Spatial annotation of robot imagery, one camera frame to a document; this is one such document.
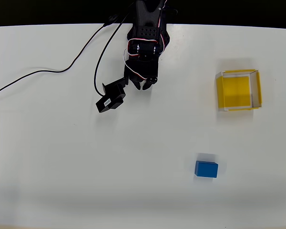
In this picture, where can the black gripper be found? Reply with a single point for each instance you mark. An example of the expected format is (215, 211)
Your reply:
(141, 76)

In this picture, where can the blue cube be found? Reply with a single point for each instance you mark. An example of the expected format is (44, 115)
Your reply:
(206, 169)

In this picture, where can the yellow open box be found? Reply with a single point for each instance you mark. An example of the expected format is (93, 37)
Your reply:
(236, 91)

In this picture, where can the black gripper-mounted camera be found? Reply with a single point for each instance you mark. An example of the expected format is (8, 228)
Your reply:
(112, 98)

